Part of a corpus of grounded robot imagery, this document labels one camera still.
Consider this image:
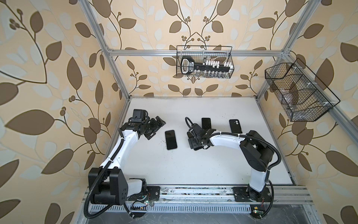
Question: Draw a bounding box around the black phone case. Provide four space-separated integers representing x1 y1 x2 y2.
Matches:
229 119 242 134

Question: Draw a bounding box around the phone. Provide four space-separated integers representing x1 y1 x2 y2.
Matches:
165 130 178 150
201 118 212 130

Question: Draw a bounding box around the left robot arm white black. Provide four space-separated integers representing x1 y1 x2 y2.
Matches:
84 109 166 219

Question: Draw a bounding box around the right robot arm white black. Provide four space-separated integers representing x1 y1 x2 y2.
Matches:
185 117 282 201

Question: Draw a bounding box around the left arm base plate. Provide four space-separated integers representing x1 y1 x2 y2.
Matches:
127 186 160 202

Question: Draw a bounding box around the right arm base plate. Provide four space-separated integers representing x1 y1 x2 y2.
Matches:
232 187 272 203

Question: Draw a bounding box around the back wire basket black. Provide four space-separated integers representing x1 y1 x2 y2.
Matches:
176 45 235 79

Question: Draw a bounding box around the wire basket black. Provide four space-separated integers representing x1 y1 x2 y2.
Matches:
265 58 341 122
176 45 235 79

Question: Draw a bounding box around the right wire basket black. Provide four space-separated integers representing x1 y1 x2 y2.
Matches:
265 58 341 122

